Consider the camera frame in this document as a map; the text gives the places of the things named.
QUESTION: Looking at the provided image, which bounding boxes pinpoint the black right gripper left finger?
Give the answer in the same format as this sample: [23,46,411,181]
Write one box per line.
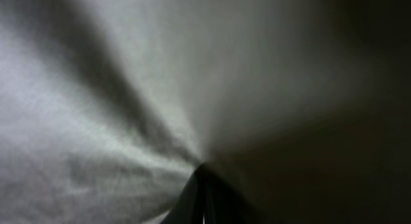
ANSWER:
[161,165,206,224]

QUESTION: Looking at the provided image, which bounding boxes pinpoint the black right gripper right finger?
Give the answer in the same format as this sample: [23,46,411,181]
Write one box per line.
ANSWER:
[202,165,256,224]

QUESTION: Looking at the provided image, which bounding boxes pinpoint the grey shorts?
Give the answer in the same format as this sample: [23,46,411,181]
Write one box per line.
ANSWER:
[1,0,410,223]

